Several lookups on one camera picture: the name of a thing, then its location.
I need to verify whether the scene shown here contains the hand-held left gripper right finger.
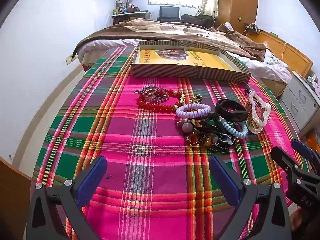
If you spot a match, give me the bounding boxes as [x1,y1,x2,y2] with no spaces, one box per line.
[209,155,293,240]

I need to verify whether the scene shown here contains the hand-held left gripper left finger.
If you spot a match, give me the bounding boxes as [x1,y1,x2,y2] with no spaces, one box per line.
[26,155,108,240]

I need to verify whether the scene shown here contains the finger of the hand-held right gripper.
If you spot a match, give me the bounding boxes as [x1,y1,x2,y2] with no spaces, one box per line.
[291,139,320,177]
[271,146,302,184]

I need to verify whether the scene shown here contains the dark brown bead necklace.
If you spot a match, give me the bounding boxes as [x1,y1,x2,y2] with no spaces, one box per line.
[185,132,238,152]

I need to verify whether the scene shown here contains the light blue spiral hair tie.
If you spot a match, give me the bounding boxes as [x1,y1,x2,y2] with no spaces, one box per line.
[220,118,248,138]

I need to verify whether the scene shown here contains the black bow hair tie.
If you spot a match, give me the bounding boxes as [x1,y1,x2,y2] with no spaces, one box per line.
[195,113,227,137]

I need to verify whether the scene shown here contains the clear hair claw clip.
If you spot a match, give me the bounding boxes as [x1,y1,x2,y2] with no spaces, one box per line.
[246,91,272,133]

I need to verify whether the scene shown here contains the black hair tie pink ball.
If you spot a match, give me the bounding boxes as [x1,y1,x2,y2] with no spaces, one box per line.
[178,119,200,134]

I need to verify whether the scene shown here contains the black wristband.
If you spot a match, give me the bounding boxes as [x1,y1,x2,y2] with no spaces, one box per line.
[215,99,248,122]

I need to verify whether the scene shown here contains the purple spiral hair tie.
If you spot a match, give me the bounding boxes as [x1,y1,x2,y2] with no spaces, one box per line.
[175,102,212,119]

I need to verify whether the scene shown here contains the striped cardboard tray yellow print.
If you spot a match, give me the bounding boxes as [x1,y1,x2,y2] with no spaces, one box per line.
[131,40,252,84]

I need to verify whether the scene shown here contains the grey filing cabinet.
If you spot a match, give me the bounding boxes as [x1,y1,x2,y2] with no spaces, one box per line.
[278,71,320,133]

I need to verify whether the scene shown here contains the wooden furniture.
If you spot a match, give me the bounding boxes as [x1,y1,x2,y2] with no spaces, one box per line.
[0,157,32,240]

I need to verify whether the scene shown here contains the brown blanket bed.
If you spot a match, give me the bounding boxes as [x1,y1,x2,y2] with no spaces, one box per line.
[77,39,293,83]

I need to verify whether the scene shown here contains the wooden bed headboard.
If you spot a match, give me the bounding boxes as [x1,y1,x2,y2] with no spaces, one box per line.
[254,29,314,78]

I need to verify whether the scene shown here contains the rhinestone hair clip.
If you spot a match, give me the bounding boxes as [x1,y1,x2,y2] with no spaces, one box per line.
[134,86,169,103]

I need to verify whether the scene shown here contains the power strip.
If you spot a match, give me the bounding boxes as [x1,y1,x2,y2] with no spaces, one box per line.
[244,23,262,32]

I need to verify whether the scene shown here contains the brown fleece blanket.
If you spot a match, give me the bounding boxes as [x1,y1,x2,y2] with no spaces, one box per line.
[72,18,267,62]

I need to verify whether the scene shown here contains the wooden wardrobe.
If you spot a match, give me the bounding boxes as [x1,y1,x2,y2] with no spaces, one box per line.
[214,0,260,33]

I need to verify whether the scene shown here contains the dark brown couch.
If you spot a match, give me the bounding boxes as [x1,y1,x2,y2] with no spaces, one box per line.
[180,14,215,27]

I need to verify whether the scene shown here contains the small desk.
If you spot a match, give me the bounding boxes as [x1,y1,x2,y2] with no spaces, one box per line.
[111,11,152,26]

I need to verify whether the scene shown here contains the group of bottles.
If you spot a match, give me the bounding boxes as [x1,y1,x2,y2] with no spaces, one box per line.
[112,0,141,15]

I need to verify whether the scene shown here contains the white flower hair tie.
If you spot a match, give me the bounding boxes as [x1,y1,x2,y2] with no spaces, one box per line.
[219,132,235,146]

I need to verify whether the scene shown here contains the red bead bracelet gold charms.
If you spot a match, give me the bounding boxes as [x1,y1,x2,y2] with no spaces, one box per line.
[136,89,187,113]

